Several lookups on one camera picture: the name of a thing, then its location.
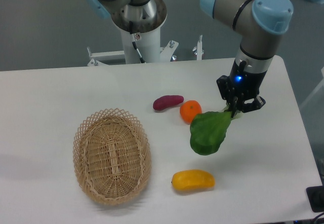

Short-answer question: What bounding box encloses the orange tangerine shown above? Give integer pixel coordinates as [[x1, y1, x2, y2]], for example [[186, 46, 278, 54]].
[[179, 100, 202, 124]]

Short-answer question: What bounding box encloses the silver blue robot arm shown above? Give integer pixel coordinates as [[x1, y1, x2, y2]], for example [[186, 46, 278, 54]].
[[87, 0, 294, 114]]

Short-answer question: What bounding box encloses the purple sweet potato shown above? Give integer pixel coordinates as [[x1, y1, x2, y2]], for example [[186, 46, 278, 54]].
[[152, 95, 184, 111]]

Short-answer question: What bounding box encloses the black white cable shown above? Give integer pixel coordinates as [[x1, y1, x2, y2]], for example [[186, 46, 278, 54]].
[[129, 20, 146, 64]]

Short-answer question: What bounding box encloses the black device at edge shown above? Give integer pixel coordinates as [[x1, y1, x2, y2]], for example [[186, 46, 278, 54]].
[[306, 185, 323, 213]]

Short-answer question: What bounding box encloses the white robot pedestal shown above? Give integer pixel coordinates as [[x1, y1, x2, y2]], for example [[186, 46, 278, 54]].
[[87, 0, 179, 66]]

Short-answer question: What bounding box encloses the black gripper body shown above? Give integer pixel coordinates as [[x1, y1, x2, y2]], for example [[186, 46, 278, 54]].
[[228, 61, 266, 101]]

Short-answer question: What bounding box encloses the woven wicker basket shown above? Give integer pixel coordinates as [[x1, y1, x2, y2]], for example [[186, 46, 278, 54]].
[[73, 108, 151, 206]]

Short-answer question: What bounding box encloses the green leafy vegetable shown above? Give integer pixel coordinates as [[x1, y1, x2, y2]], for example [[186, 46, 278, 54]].
[[190, 110, 242, 156]]

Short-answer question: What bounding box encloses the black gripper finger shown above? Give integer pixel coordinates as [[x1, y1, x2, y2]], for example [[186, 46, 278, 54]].
[[216, 75, 237, 106], [234, 95, 266, 113]]

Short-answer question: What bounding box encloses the yellow mango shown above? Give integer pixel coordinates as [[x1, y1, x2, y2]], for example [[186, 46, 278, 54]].
[[171, 169, 216, 191]]

